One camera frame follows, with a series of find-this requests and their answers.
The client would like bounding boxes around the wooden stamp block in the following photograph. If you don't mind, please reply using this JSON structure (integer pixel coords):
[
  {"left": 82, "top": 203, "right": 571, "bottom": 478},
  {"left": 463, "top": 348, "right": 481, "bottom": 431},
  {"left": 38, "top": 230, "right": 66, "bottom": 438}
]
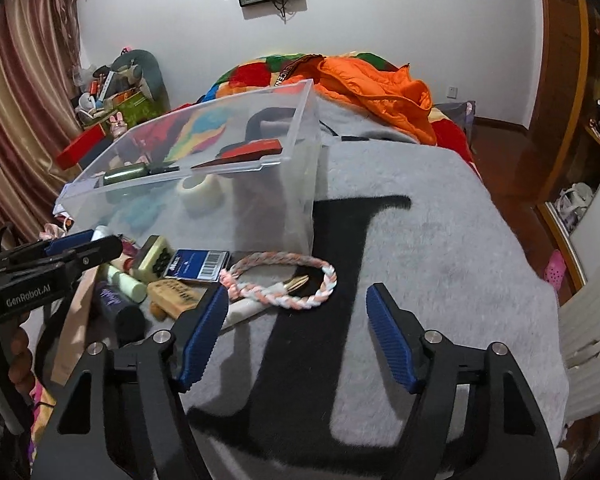
[{"left": 147, "top": 280, "right": 207, "bottom": 320}]

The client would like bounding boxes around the red envelope packet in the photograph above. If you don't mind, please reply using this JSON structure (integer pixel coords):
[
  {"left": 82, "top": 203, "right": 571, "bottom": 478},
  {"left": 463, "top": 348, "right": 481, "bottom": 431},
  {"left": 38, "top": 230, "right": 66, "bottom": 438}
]
[{"left": 193, "top": 139, "right": 283, "bottom": 169}]

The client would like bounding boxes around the wooden door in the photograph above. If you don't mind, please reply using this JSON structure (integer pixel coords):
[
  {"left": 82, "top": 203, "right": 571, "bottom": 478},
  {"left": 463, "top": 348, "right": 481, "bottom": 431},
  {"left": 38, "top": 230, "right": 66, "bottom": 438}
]
[{"left": 528, "top": 0, "right": 590, "bottom": 205}]

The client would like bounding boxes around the colourful patchwork quilt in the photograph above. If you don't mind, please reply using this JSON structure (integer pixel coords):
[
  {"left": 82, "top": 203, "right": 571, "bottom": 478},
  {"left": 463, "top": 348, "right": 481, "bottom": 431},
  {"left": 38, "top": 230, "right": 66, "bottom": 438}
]
[{"left": 202, "top": 52, "right": 477, "bottom": 170}]

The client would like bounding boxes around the person left hand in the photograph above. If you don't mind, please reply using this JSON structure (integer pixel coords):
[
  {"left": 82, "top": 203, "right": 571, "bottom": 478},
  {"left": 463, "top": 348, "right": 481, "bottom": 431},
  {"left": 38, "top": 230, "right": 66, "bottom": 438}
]
[{"left": 8, "top": 313, "right": 35, "bottom": 396}]

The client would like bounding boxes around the red long box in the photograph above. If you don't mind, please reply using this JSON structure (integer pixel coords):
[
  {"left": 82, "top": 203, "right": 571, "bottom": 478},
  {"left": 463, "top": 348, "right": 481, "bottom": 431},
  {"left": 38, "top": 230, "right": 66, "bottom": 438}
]
[{"left": 55, "top": 124, "right": 107, "bottom": 170}]

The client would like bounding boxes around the green hexagonal box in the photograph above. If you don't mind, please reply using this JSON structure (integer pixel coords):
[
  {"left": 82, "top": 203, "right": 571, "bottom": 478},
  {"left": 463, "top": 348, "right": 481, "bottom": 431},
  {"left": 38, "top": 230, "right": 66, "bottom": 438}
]
[{"left": 130, "top": 235, "right": 174, "bottom": 284}]

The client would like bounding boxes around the blue card box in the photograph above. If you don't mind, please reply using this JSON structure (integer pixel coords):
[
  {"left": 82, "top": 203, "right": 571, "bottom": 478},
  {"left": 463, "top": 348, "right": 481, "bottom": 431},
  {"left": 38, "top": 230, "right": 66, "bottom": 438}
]
[{"left": 163, "top": 249, "right": 230, "bottom": 283}]

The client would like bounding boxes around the grey black blanket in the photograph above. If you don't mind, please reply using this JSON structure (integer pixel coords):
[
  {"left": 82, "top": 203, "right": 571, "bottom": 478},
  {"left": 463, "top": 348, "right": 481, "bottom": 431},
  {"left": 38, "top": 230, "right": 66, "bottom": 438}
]
[{"left": 21, "top": 94, "right": 571, "bottom": 480}]

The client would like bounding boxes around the beige cosmetic tube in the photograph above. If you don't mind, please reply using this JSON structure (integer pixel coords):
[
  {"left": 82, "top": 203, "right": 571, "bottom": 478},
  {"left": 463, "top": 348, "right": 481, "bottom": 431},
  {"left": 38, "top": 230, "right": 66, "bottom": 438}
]
[{"left": 50, "top": 266, "right": 99, "bottom": 386}]

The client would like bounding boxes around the pink crocs shoe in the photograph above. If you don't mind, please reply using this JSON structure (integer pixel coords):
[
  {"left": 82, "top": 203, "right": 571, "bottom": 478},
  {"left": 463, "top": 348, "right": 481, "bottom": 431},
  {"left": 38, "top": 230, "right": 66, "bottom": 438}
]
[{"left": 543, "top": 249, "right": 567, "bottom": 292}]

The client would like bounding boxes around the green box of clutter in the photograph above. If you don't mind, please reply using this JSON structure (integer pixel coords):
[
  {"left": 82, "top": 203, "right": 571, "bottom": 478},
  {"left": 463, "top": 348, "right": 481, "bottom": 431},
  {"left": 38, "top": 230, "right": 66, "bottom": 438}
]
[{"left": 74, "top": 65, "right": 165, "bottom": 128}]

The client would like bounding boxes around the white pen with gold tip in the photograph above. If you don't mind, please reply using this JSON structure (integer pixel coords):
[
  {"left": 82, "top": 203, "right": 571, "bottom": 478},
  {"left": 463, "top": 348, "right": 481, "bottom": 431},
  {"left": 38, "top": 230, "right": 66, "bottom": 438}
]
[{"left": 221, "top": 275, "right": 309, "bottom": 330}]

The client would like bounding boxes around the light green tube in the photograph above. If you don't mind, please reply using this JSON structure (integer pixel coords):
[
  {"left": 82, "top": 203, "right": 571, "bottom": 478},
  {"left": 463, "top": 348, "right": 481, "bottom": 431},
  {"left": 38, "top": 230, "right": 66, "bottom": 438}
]
[{"left": 100, "top": 263, "right": 147, "bottom": 304}]

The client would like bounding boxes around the small brown walnut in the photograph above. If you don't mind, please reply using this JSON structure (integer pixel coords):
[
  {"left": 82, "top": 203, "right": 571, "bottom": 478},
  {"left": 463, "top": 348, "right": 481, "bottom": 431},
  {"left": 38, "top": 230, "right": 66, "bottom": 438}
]
[{"left": 149, "top": 302, "right": 168, "bottom": 322}]

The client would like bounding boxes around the grey neck pillow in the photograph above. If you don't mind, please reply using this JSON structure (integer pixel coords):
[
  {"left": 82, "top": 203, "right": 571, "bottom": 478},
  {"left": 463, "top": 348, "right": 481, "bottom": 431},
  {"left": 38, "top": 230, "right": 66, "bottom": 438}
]
[{"left": 111, "top": 49, "right": 170, "bottom": 110}]

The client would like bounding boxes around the orange down jacket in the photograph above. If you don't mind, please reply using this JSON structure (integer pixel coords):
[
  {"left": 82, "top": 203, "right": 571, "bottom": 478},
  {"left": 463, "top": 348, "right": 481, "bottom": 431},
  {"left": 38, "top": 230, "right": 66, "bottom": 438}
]
[{"left": 276, "top": 55, "right": 437, "bottom": 145}]

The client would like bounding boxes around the pink rabbit figure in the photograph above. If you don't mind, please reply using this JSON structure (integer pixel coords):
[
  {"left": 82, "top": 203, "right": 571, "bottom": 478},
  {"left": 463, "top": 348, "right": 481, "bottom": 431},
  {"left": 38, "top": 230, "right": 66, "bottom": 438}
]
[{"left": 109, "top": 110, "right": 129, "bottom": 139}]

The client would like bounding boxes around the pink white braided bracelet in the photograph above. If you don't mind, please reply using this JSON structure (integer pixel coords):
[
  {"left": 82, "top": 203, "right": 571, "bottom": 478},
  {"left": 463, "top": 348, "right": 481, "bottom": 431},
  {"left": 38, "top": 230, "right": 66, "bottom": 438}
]
[{"left": 218, "top": 251, "right": 339, "bottom": 311}]

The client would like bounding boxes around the black purple spray bottle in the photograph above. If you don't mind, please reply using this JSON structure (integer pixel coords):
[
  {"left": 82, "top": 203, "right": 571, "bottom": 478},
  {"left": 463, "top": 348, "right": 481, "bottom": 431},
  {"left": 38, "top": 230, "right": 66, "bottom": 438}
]
[{"left": 94, "top": 281, "right": 146, "bottom": 347}]

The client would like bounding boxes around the clear plastic storage box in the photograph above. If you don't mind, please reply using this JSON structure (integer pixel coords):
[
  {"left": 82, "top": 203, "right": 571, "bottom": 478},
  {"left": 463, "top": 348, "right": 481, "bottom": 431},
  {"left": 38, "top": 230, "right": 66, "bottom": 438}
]
[{"left": 56, "top": 80, "right": 321, "bottom": 252}]

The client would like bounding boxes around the teal cap jar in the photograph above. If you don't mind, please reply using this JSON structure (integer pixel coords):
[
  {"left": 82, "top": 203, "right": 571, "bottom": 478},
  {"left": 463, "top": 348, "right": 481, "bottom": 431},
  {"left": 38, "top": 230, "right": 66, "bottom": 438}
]
[{"left": 121, "top": 195, "right": 163, "bottom": 233}]

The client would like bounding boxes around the beige tube red band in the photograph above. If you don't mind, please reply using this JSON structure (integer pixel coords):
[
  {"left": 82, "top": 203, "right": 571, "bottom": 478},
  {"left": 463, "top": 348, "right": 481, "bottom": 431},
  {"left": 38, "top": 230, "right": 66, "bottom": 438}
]
[{"left": 110, "top": 254, "right": 133, "bottom": 273}]

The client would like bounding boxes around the striped curtain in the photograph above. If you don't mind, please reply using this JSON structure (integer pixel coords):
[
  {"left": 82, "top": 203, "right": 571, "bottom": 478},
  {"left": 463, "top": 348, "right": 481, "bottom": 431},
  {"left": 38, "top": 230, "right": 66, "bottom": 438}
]
[{"left": 0, "top": 0, "right": 82, "bottom": 240}]

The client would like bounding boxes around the dark green glass bottle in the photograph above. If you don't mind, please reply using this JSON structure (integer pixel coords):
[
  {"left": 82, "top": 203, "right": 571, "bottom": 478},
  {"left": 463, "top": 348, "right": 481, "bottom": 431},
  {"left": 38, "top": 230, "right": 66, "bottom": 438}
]
[{"left": 102, "top": 162, "right": 180, "bottom": 186}]

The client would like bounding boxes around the white tape roll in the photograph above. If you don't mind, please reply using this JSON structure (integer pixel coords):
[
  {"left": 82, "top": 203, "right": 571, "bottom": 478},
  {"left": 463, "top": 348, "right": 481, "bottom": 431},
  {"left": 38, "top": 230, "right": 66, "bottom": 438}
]
[{"left": 176, "top": 174, "right": 224, "bottom": 217}]

